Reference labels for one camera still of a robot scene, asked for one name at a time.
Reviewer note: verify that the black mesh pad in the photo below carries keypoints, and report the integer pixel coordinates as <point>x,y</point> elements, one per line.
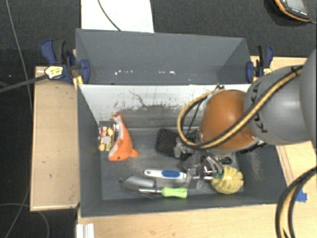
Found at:
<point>166,140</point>

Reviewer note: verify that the yellow toy pineapple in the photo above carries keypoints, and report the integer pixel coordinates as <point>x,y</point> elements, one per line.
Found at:
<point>229,181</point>

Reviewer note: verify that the orange toy fish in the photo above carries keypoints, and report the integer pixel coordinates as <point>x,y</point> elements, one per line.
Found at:
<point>122,145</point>

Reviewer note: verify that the colourful printed packet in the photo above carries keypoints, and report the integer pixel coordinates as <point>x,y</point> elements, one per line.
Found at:
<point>107,137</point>

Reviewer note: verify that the grey metal bin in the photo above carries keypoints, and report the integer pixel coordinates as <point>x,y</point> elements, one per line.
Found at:
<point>153,58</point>

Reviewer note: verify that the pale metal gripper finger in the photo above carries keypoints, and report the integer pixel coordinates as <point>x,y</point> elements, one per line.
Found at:
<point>179,150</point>
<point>192,174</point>

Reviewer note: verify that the silver metal trowel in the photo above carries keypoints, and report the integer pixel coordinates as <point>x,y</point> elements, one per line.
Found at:
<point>138,182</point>

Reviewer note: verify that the pale wood board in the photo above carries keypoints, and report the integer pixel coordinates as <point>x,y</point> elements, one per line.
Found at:
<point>54,145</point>

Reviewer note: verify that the black cylinder on white bracket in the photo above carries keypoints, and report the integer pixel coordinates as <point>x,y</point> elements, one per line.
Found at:
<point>226,160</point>

